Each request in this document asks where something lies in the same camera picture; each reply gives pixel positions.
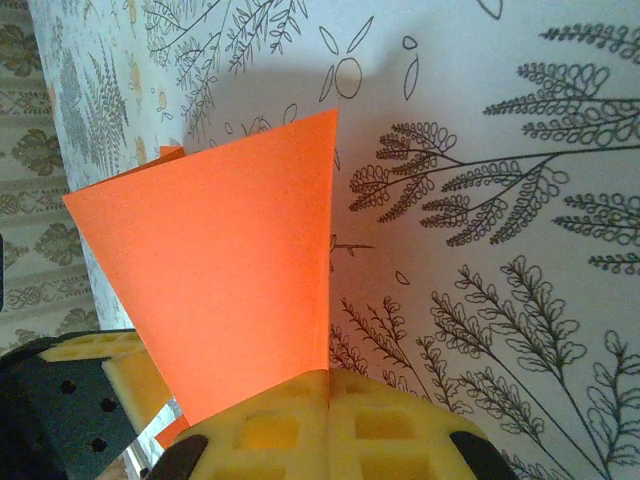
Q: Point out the orange paper sheet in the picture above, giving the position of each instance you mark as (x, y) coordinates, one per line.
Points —
(225, 250)

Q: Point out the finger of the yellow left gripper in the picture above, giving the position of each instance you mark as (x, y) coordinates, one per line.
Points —
(135, 390)

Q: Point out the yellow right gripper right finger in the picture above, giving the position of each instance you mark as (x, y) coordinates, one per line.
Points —
(390, 440)

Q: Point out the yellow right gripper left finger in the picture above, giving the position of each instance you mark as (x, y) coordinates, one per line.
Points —
(270, 445)

